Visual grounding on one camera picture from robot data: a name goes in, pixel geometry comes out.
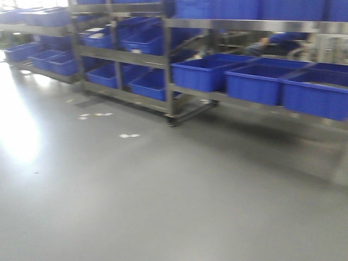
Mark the blue floor-level bin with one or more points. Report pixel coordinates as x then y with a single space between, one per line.
260 81
207 74
319 90

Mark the steel rack on wheels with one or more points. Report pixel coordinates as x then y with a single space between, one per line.
174 108

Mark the steel rack right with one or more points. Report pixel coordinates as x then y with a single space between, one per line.
275 117

